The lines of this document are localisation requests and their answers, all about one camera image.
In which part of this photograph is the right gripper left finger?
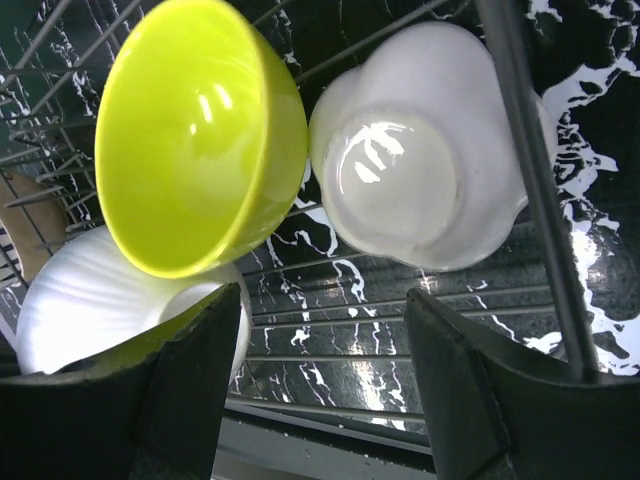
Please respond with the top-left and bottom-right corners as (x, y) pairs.
(1, 283), (241, 479)

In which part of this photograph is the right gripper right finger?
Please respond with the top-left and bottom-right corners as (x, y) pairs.
(405, 289), (639, 479)

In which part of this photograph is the black wire dish rack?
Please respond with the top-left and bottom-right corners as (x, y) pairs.
(0, 0), (601, 436)

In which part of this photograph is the beige bowl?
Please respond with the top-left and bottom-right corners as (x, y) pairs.
(1, 171), (68, 282)

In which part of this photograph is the striped white bowl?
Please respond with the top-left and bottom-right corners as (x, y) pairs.
(0, 223), (25, 289)

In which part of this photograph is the white ribbed bowl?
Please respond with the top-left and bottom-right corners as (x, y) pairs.
(16, 226), (244, 374)

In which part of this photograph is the white flower-shaped bowl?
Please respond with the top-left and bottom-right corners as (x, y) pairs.
(309, 21), (528, 271)

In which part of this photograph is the yellow bowl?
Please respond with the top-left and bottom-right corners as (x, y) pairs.
(94, 1), (308, 279)

